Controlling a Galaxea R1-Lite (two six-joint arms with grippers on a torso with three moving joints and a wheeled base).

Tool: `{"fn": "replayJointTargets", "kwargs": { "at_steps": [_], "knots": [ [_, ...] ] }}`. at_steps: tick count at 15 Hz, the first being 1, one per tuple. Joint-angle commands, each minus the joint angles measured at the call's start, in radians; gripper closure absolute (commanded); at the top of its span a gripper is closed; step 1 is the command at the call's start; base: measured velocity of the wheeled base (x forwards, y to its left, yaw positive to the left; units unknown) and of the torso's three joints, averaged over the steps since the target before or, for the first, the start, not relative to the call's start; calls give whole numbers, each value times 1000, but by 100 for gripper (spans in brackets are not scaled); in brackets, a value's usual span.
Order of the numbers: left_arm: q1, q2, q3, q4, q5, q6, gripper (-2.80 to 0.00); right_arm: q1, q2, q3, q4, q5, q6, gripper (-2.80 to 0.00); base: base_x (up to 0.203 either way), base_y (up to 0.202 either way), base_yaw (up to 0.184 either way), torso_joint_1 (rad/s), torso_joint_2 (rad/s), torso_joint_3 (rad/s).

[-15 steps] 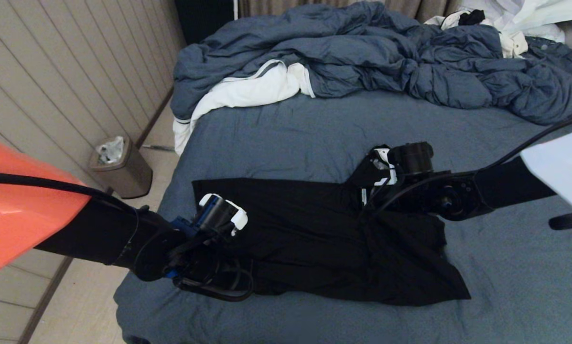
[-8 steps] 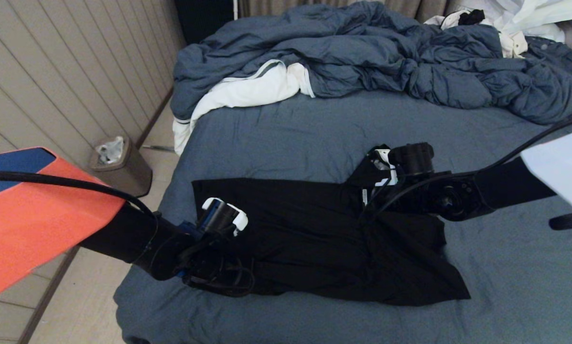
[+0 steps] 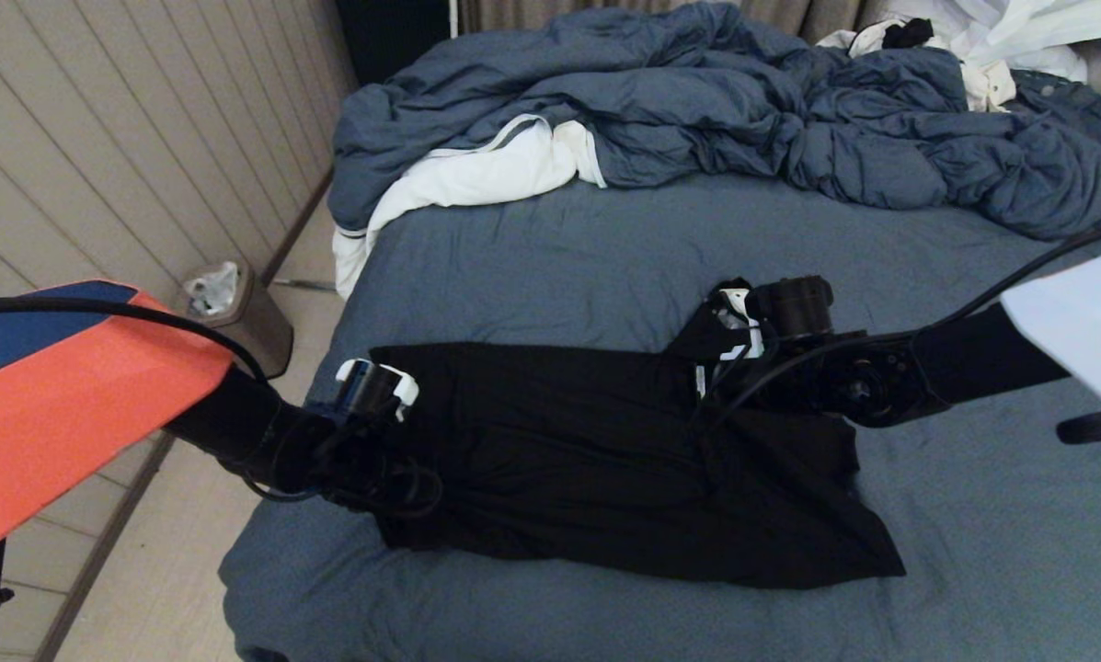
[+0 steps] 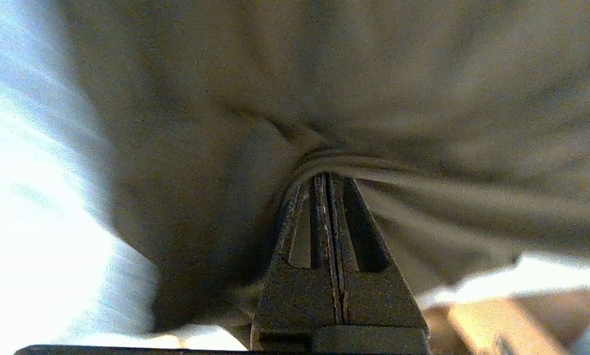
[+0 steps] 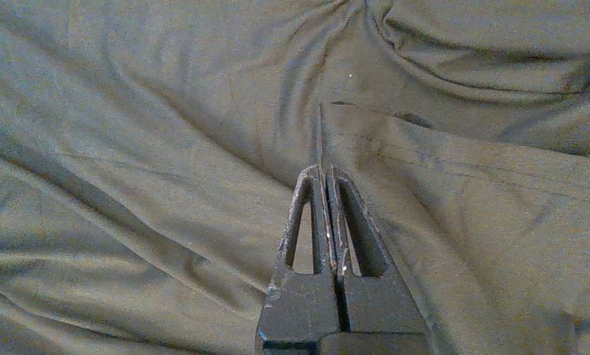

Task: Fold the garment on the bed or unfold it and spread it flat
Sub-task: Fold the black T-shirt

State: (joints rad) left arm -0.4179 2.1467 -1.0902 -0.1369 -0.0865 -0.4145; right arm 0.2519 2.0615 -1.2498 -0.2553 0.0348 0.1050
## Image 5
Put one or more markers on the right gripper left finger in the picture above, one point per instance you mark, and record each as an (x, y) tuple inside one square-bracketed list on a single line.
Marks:
[(294, 305)]

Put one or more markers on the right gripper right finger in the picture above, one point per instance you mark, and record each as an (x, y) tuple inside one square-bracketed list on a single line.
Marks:
[(378, 305)]

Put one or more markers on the black t-shirt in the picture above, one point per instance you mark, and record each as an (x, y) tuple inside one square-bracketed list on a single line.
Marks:
[(152, 148)]

